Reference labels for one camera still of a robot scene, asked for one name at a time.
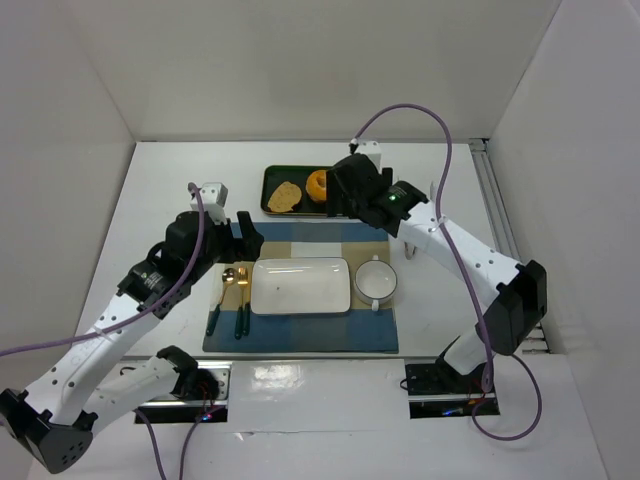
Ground aluminium frame rail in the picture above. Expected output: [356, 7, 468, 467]
[470, 140, 549, 355]

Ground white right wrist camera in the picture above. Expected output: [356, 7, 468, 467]
[349, 138, 382, 170]

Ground dark green serving tray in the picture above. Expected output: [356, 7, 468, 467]
[260, 165, 328, 218]

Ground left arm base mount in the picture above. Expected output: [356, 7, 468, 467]
[139, 361, 231, 424]

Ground white rectangular plate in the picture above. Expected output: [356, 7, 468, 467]
[251, 257, 351, 316]

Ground metal food tongs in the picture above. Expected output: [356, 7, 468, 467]
[404, 243, 417, 260]

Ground white two-handled bowl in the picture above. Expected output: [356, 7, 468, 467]
[353, 255, 398, 312]

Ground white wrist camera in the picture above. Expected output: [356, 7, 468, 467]
[349, 138, 382, 170]
[188, 182, 228, 225]

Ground gold fork green handle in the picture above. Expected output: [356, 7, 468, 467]
[234, 267, 250, 340]

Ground gold spoon green handle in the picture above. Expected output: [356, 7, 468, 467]
[205, 267, 238, 337]

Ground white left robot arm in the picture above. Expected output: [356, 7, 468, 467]
[1, 211, 264, 474]

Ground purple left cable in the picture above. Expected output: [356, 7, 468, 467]
[0, 182, 226, 480]

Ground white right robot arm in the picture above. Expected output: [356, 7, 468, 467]
[326, 154, 547, 390]

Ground orange bagel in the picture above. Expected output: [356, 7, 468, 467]
[305, 169, 327, 204]

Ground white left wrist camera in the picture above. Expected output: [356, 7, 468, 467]
[188, 182, 228, 225]

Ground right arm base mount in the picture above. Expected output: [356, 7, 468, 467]
[399, 362, 500, 419]

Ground flat toast slice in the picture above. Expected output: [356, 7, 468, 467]
[267, 181, 302, 213]

